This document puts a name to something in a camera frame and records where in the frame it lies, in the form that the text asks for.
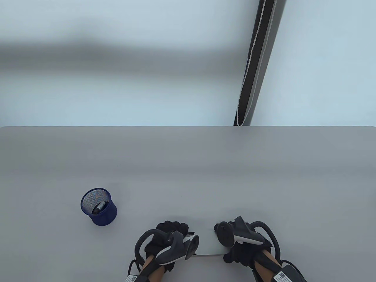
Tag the silver sliding box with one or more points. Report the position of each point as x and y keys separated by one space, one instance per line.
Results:
x=207 y=243

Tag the grey right hand controller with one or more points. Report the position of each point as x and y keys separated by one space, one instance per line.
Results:
x=226 y=235

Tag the black and white marker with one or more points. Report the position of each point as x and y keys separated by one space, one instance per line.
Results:
x=100 y=207

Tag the person's left hand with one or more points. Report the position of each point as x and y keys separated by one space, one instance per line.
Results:
x=173 y=226

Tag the grey left hand controller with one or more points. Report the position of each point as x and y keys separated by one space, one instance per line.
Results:
x=173 y=249

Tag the blue mesh pen cup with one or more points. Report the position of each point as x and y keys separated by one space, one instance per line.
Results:
x=105 y=217

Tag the grey hand controller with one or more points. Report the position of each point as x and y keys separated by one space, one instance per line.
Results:
x=226 y=235
x=173 y=249

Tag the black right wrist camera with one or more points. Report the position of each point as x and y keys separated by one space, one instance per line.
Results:
x=289 y=274

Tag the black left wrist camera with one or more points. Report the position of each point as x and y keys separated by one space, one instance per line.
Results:
x=132 y=278

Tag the dark window frame post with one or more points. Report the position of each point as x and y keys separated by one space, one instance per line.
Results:
x=261 y=58

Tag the person's right hand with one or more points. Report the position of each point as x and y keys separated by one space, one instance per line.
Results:
x=241 y=254

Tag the person's right forearm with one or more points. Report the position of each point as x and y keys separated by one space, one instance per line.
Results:
x=264 y=268

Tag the person's left forearm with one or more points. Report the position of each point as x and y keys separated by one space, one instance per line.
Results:
x=154 y=271

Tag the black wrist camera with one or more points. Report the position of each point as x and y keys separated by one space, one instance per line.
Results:
x=132 y=278
x=289 y=274

